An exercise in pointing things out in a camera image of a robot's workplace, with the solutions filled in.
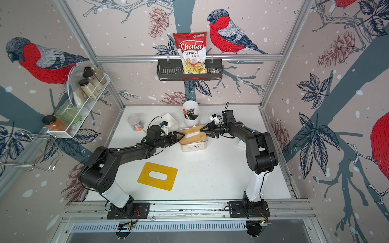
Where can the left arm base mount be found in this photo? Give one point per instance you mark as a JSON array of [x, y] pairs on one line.
[[131, 210]]

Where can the blue white tissue pack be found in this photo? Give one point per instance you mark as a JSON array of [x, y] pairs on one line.
[[242, 144]]

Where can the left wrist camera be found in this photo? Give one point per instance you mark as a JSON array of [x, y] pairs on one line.
[[164, 125]]

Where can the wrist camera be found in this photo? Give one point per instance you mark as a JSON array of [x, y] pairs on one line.
[[164, 125], [226, 117]]

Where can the white rectangular bin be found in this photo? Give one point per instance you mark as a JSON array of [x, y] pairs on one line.
[[173, 123]]

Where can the orange spice jar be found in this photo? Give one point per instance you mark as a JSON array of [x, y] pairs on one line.
[[55, 124]]

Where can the beige spice bottle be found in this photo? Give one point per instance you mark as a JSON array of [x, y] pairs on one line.
[[88, 74], [88, 89]]

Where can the white wire spice rack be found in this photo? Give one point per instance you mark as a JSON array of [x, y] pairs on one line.
[[78, 98]]

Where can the clear jar with candies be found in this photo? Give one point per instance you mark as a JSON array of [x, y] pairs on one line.
[[135, 122]]

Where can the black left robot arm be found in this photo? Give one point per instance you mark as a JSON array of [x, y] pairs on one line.
[[100, 170]]

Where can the green jar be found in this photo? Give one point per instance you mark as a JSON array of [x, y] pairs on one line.
[[68, 114]]

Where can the metal wire hook rack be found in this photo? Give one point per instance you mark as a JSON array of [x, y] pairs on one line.
[[29, 152]]

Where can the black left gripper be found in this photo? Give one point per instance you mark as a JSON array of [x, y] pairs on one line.
[[176, 138]]

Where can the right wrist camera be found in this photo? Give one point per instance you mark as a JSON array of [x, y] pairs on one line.
[[226, 117]]

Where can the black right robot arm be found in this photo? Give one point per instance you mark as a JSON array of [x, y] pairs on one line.
[[261, 154]]

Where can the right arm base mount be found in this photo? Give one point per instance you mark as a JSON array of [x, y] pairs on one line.
[[248, 209]]

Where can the red Chuba chips bag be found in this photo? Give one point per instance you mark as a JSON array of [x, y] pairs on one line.
[[191, 48]]

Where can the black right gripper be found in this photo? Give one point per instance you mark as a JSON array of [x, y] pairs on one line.
[[210, 126]]

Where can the white pen holder cup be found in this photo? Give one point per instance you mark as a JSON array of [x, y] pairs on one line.
[[191, 112]]

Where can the yellow plastic lid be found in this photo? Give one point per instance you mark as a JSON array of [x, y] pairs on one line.
[[158, 176]]

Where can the beige spice bottle back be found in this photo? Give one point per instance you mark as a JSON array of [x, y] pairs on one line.
[[88, 74]]

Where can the bamboo tissue box lid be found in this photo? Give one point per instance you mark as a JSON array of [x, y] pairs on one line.
[[193, 135]]

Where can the black wire wall basket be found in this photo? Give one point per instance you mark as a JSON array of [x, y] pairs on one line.
[[172, 70]]

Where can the beige spice bottle front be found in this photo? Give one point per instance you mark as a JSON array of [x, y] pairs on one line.
[[88, 89]]

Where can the clear plastic tissue box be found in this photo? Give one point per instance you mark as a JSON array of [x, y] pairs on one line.
[[194, 146]]

